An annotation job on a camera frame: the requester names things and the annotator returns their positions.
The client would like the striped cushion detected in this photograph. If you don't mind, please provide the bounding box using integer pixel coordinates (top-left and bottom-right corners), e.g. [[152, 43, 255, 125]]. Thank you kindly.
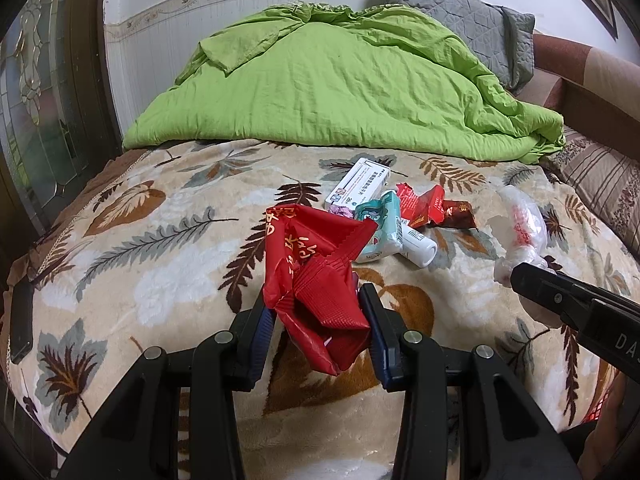
[[542, 127, 640, 256]]

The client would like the wooden door with glass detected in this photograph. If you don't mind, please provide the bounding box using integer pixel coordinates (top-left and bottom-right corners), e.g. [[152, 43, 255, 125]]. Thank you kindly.
[[0, 0, 126, 241]]

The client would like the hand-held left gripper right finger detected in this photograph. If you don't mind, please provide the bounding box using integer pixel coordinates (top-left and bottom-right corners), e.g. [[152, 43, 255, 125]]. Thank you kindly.
[[357, 282, 588, 480]]

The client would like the white medicine box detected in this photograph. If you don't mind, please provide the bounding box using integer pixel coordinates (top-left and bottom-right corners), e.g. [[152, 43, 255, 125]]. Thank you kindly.
[[324, 157, 396, 213]]

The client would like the dark red wrapper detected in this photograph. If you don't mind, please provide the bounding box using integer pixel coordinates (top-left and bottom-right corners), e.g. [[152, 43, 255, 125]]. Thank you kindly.
[[440, 200, 476, 231]]

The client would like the person's right forearm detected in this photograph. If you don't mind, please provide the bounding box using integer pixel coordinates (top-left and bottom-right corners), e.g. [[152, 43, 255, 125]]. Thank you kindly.
[[595, 372, 640, 480]]

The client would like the red snack packet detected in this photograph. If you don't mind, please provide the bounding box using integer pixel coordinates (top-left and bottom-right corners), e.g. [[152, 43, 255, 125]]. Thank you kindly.
[[412, 185, 447, 227], [396, 182, 418, 223]]

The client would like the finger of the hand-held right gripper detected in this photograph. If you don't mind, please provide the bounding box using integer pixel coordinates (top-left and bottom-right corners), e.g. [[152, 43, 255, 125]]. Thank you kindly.
[[510, 261, 640, 366]]

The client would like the black rectangular object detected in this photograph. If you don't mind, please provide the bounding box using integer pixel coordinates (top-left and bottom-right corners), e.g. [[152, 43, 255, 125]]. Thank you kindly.
[[9, 277, 36, 366]]

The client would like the grey quilted pillow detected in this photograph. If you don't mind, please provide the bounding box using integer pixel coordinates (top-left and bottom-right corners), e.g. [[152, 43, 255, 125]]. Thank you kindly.
[[375, 0, 537, 93]]

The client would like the clear wrapper with red print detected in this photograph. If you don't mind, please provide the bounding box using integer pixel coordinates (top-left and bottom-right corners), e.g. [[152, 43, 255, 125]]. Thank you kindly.
[[497, 185, 551, 261]]

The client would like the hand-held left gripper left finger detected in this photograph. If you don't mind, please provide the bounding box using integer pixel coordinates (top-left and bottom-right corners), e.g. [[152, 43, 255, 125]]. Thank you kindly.
[[57, 290, 276, 480]]

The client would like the leaf printed blanket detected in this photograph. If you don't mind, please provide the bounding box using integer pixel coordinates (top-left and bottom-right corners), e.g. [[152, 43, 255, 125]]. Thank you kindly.
[[0, 137, 640, 480]]

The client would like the green quilt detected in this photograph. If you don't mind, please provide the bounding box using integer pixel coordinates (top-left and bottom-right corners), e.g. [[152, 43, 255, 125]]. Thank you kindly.
[[122, 2, 566, 165]]

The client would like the red wrapper with gold print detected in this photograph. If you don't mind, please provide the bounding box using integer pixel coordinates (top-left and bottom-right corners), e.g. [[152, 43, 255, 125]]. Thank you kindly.
[[262, 204, 381, 376]]

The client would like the white plastic bottle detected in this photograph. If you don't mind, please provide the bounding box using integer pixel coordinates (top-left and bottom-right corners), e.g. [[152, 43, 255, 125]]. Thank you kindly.
[[397, 217, 439, 267]]

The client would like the brown sofa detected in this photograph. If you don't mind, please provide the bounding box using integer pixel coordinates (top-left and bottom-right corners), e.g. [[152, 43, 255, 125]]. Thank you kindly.
[[515, 32, 640, 136]]

